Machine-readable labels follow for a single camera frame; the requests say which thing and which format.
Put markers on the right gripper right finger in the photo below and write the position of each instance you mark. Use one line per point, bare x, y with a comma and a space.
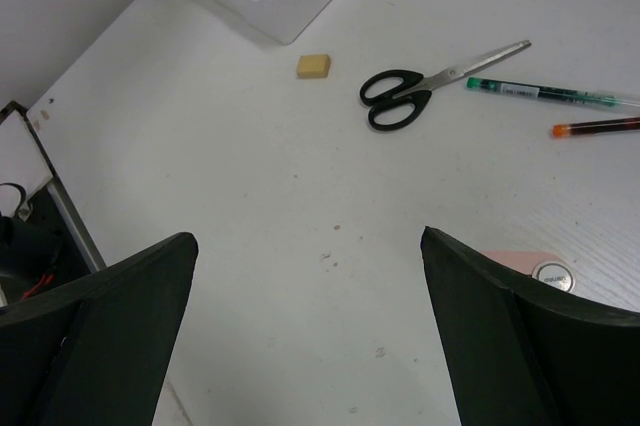
520, 352

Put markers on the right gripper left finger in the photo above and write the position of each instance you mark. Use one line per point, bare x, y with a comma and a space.
95, 351

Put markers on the orange gel pen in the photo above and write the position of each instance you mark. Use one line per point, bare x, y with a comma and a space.
561, 131

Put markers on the green gel pen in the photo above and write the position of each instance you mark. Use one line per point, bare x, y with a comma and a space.
551, 94

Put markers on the yellow eraser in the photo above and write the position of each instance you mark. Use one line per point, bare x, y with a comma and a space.
316, 66

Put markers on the black handled scissors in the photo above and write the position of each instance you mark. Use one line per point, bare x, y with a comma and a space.
415, 89

